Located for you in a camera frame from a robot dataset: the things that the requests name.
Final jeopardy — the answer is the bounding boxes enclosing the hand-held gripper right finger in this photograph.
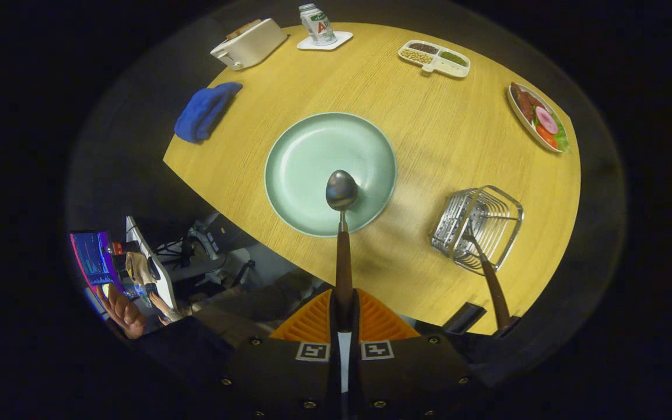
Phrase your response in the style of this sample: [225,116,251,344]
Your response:
[348,289,471,420]

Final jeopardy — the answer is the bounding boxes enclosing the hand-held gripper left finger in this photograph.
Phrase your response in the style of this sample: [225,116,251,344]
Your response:
[219,289,342,420]

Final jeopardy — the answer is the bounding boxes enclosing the spoon with wooden handle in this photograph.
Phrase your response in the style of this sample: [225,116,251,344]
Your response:
[325,169,359,333]

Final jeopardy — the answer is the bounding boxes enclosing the fork with wooden handle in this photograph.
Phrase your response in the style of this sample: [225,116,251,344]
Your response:
[464,225,512,333]

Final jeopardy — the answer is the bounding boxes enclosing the dark rectangular object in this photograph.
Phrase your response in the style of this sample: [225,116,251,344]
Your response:
[442,302,487,334]

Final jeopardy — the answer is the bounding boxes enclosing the pale green round plate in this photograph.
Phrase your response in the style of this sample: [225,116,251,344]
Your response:
[264,112,398,237]

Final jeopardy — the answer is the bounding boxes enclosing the lit computer screen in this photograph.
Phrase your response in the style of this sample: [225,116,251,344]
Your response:
[71,230,124,292]

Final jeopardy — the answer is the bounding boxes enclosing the blue folded cloth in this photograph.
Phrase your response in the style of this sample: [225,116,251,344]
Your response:
[174,82,243,144]

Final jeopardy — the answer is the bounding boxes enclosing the white plate with food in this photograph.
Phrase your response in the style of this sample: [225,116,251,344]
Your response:
[507,82,570,154]

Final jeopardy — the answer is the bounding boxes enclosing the white divided dish with beans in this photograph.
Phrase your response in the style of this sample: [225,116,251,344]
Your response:
[398,40,471,79]

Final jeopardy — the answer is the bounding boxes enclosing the white square coaster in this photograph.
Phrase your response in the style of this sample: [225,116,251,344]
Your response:
[297,31,354,51]

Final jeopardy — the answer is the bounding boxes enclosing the white toaster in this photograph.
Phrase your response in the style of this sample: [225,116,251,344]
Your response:
[210,17,288,71]

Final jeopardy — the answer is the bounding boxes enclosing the small white drink bottle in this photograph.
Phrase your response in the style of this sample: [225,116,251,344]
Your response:
[299,3,337,47]

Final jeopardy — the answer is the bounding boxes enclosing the brown toast slice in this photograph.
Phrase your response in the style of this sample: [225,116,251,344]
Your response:
[225,19,262,40]

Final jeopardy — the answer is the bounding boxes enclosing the metal wire basket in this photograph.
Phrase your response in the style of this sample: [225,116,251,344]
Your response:
[430,185,524,276]

